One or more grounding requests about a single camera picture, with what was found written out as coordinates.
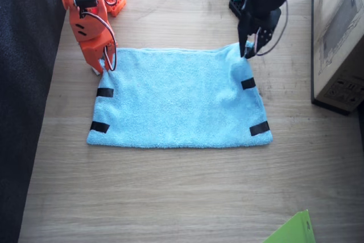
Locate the light blue towel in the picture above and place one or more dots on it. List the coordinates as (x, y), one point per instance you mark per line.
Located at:
(176, 103)

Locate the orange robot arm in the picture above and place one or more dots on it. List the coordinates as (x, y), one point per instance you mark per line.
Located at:
(85, 18)

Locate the brown cardboard box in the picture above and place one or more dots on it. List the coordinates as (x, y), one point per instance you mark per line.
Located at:
(341, 41)

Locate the dark grey felt panel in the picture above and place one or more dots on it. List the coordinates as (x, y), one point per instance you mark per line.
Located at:
(20, 83)

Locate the green plastic folder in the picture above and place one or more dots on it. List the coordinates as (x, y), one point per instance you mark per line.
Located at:
(295, 228)

